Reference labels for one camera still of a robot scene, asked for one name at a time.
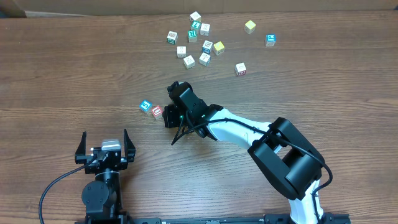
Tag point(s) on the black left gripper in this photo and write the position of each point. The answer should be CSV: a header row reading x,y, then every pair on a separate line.
x,y
81,158

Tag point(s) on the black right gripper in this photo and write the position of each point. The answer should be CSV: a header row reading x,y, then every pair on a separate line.
x,y
171,122

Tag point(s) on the red letter U block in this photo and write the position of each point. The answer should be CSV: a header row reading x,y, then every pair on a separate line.
x,y
157,112

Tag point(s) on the blue number 5 block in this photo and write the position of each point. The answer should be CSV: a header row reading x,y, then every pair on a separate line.
x,y
145,106

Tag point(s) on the white red sided block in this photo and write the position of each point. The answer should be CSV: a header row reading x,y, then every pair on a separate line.
x,y
240,69

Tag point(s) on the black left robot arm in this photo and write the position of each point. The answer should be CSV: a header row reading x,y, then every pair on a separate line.
x,y
102,197

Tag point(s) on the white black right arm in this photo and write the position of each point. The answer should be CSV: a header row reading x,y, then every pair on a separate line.
x,y
285,157

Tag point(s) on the yellow letter S block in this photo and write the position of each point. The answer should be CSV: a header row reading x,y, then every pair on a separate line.
x,y
189,62

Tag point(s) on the white blue edged block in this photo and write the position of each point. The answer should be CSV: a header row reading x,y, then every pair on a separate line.
x,y
205,59

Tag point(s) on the white butterfly block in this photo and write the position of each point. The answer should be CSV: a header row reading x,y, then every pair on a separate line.
x,y
181,51

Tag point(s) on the blue sided white block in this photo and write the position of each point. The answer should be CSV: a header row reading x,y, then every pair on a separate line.
x,y
207,47

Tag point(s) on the yellow top centre block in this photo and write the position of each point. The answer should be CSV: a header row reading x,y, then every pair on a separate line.
x,y
218,48

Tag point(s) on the green letter R block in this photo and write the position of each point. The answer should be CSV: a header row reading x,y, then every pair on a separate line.
x,y
192,36

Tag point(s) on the green letter B block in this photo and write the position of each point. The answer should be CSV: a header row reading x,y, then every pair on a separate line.
x,y
172,37

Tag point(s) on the white umbrella block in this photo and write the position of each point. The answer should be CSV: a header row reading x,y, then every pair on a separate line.
x,y
205,29

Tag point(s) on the green letter L block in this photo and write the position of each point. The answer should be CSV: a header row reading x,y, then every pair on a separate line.
x,y
195,26

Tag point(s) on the top white ball block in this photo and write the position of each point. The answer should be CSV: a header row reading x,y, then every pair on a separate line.
x,y
195,16

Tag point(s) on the yellow top far block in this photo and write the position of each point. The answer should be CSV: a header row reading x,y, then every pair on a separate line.
x,y
249,27

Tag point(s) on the blue letter P block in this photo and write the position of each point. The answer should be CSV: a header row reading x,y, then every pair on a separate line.
x,y
270,40

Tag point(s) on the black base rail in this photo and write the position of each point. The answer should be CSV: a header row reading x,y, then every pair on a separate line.
x,y
328,218

